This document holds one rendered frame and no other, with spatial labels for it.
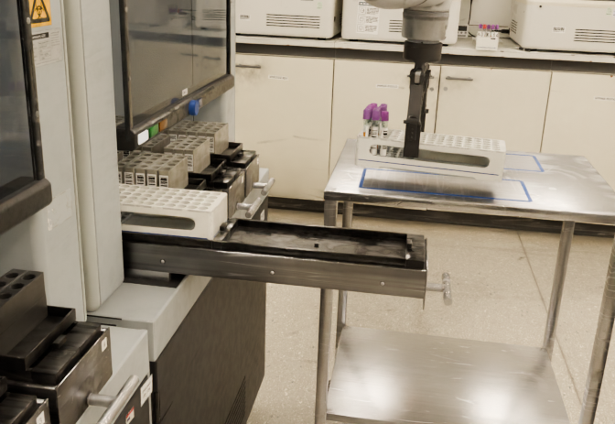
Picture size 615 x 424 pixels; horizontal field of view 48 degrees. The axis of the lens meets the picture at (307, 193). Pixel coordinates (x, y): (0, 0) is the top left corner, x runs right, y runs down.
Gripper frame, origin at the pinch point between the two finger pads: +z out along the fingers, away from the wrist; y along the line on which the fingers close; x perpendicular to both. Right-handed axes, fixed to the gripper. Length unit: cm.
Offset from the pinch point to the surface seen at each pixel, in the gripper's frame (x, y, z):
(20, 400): 30, -89, 10
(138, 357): 31, -63, 20
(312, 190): 65, 189, 78
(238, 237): 25.3, -37.0, 11.1
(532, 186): -25.1, 6.5, 9.1
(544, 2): -37, 199, -22
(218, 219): 28.3, -38.7, 7.5
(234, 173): 37.1, -6.3, 9.6
